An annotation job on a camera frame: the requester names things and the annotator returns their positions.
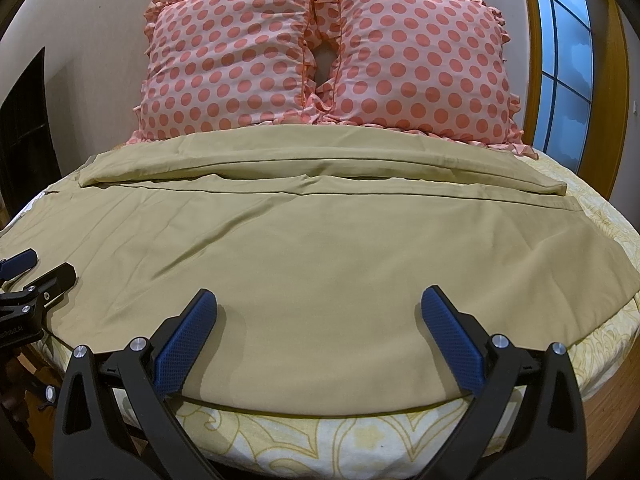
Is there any right pink polka dot pillow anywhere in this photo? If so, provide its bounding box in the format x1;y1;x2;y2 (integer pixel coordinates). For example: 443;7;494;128
314;0;537;158

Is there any blue glass window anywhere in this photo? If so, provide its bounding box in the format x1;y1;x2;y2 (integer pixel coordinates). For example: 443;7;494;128
533;0;594;172

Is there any pink polka dot pillow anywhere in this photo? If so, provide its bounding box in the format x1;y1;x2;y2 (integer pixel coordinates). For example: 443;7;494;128
314;0;537;158
129;0;320;144

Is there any left pink polka dot pillow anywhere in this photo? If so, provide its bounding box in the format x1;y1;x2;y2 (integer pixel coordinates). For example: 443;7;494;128
129;0;320;144

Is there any wooden window frame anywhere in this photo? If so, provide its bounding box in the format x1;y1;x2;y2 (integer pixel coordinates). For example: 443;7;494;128
524;0;629;197

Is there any yellow floral bed sheet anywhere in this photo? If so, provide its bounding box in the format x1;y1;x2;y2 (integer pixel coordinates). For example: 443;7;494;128
27;153;639;479

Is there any dark cabinet at left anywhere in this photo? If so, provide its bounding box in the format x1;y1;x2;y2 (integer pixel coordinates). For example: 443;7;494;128
0;48;62;219

